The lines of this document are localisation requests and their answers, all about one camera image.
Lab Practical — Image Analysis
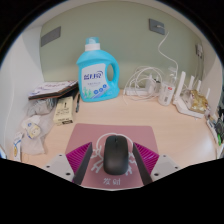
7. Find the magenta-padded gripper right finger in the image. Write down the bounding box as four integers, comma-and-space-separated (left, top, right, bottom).
132, 141, 182, 186

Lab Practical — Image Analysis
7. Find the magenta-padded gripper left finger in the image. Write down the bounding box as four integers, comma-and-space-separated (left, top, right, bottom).
43, 141, 94, 186

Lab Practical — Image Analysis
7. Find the black computer mouse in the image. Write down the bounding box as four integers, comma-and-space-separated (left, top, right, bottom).
102, 135, 130, 176

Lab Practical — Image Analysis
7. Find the pink printed mouse pad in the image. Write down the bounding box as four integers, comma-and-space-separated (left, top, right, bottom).
64, 122, 160, 190

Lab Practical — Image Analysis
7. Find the crumpled clear plastic bag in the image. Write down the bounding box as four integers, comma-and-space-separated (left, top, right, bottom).
20, 98, 59, 156

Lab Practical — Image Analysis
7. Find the white and yellow packet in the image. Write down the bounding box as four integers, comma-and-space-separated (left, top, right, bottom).
12, 130, 24, 163

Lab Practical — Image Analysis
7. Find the cream cardboard box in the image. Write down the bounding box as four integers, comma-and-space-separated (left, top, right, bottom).
53, 96, 75, 126

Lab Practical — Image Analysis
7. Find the white router with antennas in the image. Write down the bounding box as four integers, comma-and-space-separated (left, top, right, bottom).
172, 70, 214, 119

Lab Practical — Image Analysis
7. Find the black pen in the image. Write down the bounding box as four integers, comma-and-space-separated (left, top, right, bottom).
75, 93, 82, 114

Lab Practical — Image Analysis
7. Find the stack of books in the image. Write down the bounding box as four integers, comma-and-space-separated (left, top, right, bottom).
27, 80, 80, 101

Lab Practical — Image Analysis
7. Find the white power strip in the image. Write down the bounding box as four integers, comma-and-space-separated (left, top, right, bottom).
123, 85, 156, 98

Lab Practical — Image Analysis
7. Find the blue detergent bottle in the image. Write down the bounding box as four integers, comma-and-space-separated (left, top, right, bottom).
76, 36, 121, 103

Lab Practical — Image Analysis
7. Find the white coiled cable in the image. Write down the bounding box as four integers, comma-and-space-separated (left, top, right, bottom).
123, 65, 164, 101

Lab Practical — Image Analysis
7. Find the white power cable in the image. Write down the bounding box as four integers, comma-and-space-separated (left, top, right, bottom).
157, 31, 179, 73

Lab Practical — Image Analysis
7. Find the white wall charger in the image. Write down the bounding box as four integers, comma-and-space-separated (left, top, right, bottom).
195, 43, 204, 59

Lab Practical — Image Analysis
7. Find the grey blank wall plate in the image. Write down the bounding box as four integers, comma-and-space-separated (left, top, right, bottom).
40, 25, 62, 48

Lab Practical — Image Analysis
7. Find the dark grey wall socket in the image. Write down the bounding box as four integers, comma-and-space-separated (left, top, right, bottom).
148, 18, 166, 36

